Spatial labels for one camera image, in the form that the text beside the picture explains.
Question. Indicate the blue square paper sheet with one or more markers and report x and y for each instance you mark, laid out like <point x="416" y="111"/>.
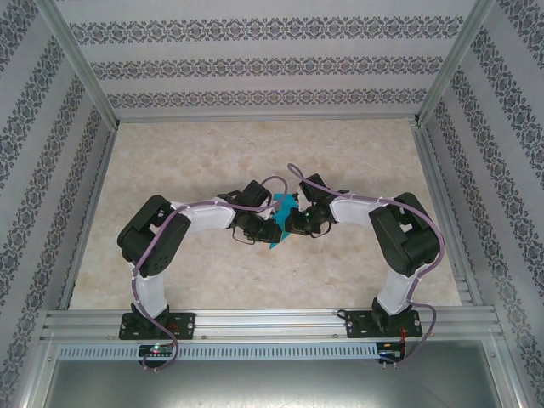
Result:
<point x="282" y="212"/>

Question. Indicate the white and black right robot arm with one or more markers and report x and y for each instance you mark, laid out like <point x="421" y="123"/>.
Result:
<point x="404" y="238"/>

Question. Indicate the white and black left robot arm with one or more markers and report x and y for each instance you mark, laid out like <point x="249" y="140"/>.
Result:
<point x="149" y="238"/>

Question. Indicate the grey metal sheet panel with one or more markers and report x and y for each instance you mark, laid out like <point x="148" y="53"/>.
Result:
<point x="272" y="387"/>

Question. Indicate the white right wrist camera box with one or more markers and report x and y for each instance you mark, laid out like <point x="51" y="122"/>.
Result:
<point x="302" y="202"/>

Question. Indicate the aluminium mounting rail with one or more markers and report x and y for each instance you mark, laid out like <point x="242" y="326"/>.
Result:
<point x="272" y="325"/>

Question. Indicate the long aluminium table edge rail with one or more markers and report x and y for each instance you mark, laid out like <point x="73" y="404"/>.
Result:
<point x="268" y="118"/>

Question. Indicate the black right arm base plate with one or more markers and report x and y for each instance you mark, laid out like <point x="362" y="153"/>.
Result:
<point x="355" y="325"/>

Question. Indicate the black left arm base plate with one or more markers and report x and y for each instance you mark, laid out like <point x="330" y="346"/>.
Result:
<point x="187" y="325"/>

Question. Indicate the aluminium table side rail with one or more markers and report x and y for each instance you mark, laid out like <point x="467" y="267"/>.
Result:
<point x="90" y="212"/>
<point x="433" y="170"/>

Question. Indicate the aluminium frame post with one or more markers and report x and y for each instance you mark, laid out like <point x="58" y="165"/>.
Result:
<point x="81" y="64"/>
<point x="451" y="64"/>

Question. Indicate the short aluminium frame upright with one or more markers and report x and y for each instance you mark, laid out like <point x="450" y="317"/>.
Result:
<point x="509" y="370"/>
<point x="37" y="370"/>

